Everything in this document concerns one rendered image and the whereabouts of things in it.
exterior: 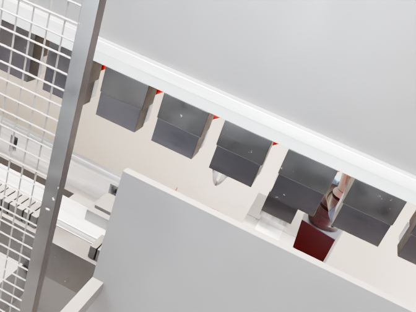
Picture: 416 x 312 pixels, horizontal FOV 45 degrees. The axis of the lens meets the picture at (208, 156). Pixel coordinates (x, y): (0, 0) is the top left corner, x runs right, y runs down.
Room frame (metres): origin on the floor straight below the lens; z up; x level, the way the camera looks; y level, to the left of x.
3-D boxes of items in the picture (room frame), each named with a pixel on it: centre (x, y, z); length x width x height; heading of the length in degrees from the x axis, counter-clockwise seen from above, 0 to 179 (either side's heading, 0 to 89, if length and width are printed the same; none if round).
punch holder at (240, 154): (1.36, -0.09, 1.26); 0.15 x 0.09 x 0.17; 80
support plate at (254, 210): (1.48, -0.29, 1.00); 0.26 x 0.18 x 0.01; 170
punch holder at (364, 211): (1.29, -0.48, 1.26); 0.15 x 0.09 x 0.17; 80
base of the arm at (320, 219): (1.99, -0.60, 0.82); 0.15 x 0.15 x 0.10
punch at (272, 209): (1.33, -0.26, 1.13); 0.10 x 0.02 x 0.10; 80
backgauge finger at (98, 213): (1.25, 0.19, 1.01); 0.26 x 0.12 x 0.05; 170
